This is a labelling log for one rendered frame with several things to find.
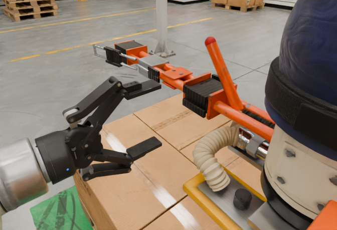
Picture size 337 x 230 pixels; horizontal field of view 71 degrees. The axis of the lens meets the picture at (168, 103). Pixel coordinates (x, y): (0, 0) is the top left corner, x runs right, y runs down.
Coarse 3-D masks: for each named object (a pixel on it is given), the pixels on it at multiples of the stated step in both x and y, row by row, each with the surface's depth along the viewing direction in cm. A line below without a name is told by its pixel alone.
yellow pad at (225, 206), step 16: (192, 192) 44; (208, 192) 43; (224, 192) 43; (240, 192) 40; (256, 192) 43; (208, 208) 41; (224, 208) 40; (240, 208) 40; (256, 208) 40; (224, 224) 38; (240, 224) 38
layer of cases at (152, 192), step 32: (128, 128) 122; (160, 128) 122; (192, 128) 122; (160, 160) 103; (192, 160) 103; (224, 160) 103; (96, 192) 89; (128, 192) 89; (160, 192) 89; (96, 224) 115; (128, 224) 78; (160, 224) 78; (192, 224) 78
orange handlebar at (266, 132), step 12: (132, 60) 69; (168, 72) 59; (180, 72) 59; (192, 72) 59; (168, 84) 59; (180, 84) 55; (216, 108) 47; (228, 108) 46; (252, 108) 46; (240, 120) 43; (252, 120) 42; (264, 132) 40; (336, 204) 28; (324, 216) 27; (336, 216) 27; (312, 228) 25; (324, 228) 25; (336, 228) 25
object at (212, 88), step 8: (208, 72) 55; (192, 80) 52; (200, 80) 54; (208, 80) 55; (216, 80) 55; (184, 88) 51; (192, 88) 49; (200, 88) 51; (208, 88) 51; (216, 88) 51; (184, 96) 53; (192, 96) 49; (200, 96) 47; (208, 96) 48; (216, 96) 47; (224, 96) 49; (184, 104) 53; (192, 104) 50; (200, 104) 49; (208, 104) 47; (200, 112) 49; (208, 112) 48; (216, 112) 50
